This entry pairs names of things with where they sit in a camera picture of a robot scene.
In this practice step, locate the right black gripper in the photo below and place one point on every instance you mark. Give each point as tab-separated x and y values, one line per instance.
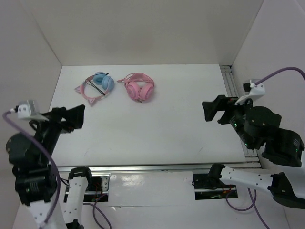
222	102

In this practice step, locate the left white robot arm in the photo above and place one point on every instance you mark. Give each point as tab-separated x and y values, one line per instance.
54	204

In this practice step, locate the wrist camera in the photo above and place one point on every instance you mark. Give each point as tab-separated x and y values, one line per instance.
28	110
254	89

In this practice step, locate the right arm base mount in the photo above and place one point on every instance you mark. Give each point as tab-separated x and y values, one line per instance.
206	188

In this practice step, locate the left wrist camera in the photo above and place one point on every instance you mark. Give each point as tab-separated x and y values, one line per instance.
28	110

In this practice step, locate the blue pink cat-ear headphones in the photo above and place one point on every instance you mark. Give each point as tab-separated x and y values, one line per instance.
101	82

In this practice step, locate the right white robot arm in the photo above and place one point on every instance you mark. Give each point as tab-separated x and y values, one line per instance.
285	149

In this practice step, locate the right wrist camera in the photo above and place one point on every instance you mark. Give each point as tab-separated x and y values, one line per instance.
254	89

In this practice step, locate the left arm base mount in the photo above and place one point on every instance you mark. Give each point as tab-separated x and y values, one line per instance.
97	189

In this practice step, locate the aluminium front rail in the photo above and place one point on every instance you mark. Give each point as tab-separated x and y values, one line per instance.
153	168

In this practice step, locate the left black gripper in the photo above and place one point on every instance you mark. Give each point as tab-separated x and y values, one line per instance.
74	117

